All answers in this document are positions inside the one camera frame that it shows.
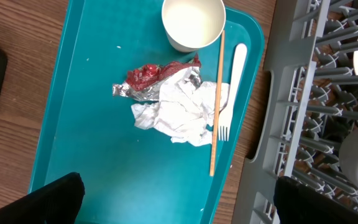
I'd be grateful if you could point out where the wooden chopstick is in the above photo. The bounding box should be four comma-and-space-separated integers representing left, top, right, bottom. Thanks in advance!
209, 30, 225, 177

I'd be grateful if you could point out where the teal plastic tray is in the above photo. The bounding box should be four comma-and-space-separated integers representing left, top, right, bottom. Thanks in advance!
29, 0, 265, 223

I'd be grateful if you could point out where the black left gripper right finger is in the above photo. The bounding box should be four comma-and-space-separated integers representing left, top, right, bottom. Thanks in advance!
273, 176, 358, 224

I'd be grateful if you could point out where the grey dishwasher rack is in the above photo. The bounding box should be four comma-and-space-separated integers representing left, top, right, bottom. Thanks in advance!
232, 1, 358, 223

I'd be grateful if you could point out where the white plastic fork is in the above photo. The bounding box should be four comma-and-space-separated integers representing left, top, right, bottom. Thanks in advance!
218, 43, 247, 141

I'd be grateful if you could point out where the white paper cup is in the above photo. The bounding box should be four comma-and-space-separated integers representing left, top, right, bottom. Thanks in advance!
161, 0, 226, 53

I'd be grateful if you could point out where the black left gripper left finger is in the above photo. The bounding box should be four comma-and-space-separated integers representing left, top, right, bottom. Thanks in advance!
0, 172, 85, 223

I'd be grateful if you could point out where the crumpled white napkin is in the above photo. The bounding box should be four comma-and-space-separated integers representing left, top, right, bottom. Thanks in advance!
131, 67, 216, 147

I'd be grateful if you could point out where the red foil wrapper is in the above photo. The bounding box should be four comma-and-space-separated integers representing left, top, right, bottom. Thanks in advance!
112, 54, 202, 101

